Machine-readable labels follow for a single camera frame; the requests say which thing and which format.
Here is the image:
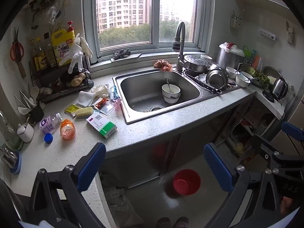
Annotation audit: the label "grey framed window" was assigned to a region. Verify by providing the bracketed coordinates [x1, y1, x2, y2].
[83, 0, 215, 63]

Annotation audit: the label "white cloth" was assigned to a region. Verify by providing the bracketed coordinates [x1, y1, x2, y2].
[76, 91, 98, 108]

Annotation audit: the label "grey stone slab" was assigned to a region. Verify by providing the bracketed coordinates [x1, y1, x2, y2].
[110, 53, 142, 61]

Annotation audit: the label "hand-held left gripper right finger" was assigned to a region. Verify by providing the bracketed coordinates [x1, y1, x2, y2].
[204, 143, 282, 228]

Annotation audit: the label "translucent white glove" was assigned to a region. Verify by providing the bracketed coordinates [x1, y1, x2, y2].
[59, 33, 84, 74]

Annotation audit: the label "steel kitchen faucet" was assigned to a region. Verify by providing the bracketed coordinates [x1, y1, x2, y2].
[172, 21, 187, 73]

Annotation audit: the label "yellow packet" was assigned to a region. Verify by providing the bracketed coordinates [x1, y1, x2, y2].
[65, 104, 79, 116]

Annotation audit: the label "small steel pot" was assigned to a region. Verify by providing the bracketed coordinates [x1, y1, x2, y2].
[0, 144, 18, 168]

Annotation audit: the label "hanging cream rubber glove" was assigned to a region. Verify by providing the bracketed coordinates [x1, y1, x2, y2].
[79, 37, 93, 59]

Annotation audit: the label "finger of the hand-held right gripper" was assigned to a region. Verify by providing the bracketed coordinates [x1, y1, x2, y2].
[281, 122, 304, 152]
[252, 134, 282, 169]

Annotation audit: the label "tan ginger root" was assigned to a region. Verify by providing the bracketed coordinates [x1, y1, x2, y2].
[66, 72, 86, 87]

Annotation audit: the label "white sack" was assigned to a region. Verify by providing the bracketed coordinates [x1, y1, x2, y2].
[104, 186, 143, 228]

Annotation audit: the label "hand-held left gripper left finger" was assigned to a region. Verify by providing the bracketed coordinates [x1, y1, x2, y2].
[28, 142, 106, 228]

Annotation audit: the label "brown slipper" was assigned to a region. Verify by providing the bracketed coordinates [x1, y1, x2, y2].
[173, 217, 189, 228]
[157, 217, 171, 228]

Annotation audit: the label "under-counter storage shelf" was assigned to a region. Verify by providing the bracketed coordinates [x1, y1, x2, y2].
[214, 100, 281, 167]

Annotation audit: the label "steel basin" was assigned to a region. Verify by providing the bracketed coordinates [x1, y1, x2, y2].
[262, 66, 282, 79]

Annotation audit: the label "steel pressure cooker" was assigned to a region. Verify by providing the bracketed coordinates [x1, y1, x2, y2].
[216, 42, 245, 70]

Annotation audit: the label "white lidded jar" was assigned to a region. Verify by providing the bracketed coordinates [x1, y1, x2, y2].
[17, 121, 35, 143]

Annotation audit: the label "green vegetables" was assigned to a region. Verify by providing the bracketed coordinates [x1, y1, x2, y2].
[247, 67, 270, 86]

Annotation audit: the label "black wire rack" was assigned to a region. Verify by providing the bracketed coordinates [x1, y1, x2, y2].
[29, 59, 94, 104]

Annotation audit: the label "steel bowl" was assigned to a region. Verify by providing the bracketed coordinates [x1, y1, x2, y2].
[205, 69, 228, 91]

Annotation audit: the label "black utensil mug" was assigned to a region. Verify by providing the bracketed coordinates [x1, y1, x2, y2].
[28, 102, 45, 124]

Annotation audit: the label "dark steel wool scrubber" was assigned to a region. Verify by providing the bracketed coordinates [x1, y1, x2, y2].
[113, 49, 131, 60]

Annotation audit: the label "red bin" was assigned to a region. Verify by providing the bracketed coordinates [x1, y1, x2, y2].
[173, 169, 201, 196]

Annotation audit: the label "blue plastic wrapper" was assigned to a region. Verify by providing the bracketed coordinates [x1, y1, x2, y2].
[110, 85, 119, 101]

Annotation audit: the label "orange plastic bottle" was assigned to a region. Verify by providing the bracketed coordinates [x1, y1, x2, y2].
[60, 119, 76, 140]

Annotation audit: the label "person's right hand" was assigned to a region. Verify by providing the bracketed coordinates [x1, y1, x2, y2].
[280, 196, 298, 216]

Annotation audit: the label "electric steel kettle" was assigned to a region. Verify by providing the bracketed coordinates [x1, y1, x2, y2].
[262, 77, 288, 103]

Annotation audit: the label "clear plastic wrapper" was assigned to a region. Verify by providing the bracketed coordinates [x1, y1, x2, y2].
[91, 84, 110, 98]

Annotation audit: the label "green and white box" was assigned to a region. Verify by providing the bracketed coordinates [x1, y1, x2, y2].
[86, 113, 117, 139]

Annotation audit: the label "yellow label sauce bottle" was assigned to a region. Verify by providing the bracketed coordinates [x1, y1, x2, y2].
[30, 39, 48, 71]

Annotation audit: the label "blue scrub brush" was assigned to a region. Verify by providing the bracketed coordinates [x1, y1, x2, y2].
[72, 106, 94, 119]

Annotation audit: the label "hanging clear plastic bag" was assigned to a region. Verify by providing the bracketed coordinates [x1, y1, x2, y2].
[46, 5, 63, 25]

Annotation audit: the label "orange rag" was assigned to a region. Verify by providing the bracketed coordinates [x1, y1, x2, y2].
[153, 59, 173, 72]

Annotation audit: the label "red sauce packet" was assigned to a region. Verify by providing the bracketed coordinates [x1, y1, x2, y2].
[93, 97, 109, 110]

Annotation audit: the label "orange handled scissors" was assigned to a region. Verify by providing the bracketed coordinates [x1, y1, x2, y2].
[9, 27, 25, 62]

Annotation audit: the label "black plastic bag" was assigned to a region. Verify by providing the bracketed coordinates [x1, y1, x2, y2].
[60, 70, 76, 81]

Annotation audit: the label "stainless steel sink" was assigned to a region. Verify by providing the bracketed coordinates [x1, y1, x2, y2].
[112, 69, 241, 124]

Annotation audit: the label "wall chopstick holder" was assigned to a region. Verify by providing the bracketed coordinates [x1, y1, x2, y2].
[230, 11, 243, 28]

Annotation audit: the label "knife with wooden handle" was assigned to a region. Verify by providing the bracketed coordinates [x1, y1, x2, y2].
[18, 60, 27, 79]

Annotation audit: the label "purple plastic bottle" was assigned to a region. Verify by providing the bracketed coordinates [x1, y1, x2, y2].
[39, 113, 63, 134]

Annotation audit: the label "hanging dried plants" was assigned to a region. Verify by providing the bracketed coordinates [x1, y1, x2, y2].
[28, 0, 60, 15]

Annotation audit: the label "dark sauce bottle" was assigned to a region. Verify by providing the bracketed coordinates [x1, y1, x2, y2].
[43, 34, 57, 68]

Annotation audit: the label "yellow detergent jug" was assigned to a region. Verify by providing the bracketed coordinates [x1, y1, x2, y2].
[51, 21, 76, 64]

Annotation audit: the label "steel steamer pot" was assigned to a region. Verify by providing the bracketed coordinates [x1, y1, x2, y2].
[183, 55, 210, 74]

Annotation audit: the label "white wall utensil holder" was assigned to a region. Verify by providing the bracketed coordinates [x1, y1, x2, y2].
[286, 21, 295, 43]

